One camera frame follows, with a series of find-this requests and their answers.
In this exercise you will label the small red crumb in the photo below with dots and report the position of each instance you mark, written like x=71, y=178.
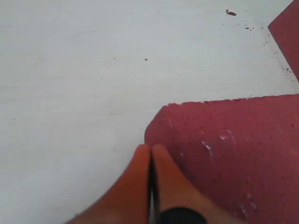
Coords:
x=229, y=12

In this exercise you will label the red brick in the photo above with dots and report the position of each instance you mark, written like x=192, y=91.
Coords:
x=243, y=154
x=285, y=31

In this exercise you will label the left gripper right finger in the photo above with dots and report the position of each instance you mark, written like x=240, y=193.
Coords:
x=176, y=200

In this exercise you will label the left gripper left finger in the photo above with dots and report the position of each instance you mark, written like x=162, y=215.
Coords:
x=128, y=200

